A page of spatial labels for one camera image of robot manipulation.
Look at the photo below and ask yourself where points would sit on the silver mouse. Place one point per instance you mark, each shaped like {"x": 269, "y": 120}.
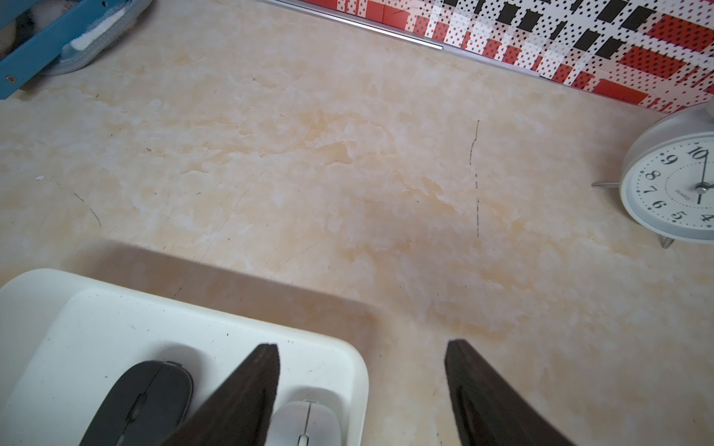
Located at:
{"x": 304, "y": 423}

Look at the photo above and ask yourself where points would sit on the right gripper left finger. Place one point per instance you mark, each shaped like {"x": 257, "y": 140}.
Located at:
{"x": 239, "y": 411}

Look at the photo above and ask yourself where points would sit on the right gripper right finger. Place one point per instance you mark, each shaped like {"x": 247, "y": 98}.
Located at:
{"x": 486, "y": 408}

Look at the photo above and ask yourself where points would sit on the white twin-bell alarm clock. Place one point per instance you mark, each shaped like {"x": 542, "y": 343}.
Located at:
{"x": 666, "y": 181}

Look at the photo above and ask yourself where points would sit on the black mouse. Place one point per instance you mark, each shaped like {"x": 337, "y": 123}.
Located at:
{"x": 144, "y": 407}

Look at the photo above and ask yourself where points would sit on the blue white toy crib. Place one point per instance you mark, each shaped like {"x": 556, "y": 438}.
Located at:
{"x": 58, "y": 37}

